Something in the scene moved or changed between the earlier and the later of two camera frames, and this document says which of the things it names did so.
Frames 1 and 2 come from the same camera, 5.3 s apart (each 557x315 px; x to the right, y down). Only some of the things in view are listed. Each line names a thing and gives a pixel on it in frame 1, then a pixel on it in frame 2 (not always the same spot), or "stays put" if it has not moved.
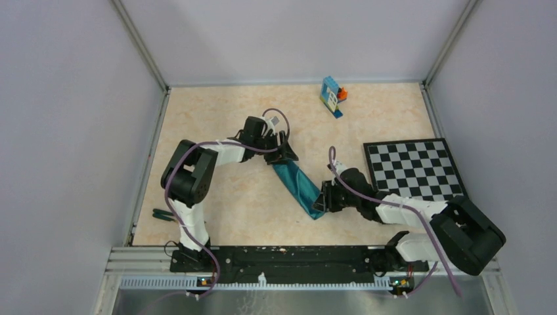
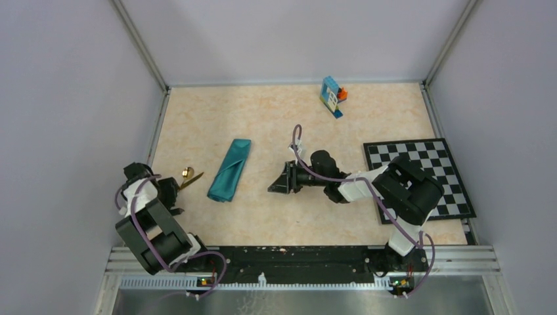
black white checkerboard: [419, 168] stays put
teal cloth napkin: [301, 187] → [226, 182]
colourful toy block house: [331, 94] stays put
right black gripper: [325, 201] → [287, 182]
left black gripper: [285, 153] → [169, 185]
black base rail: [293, 263] stays put
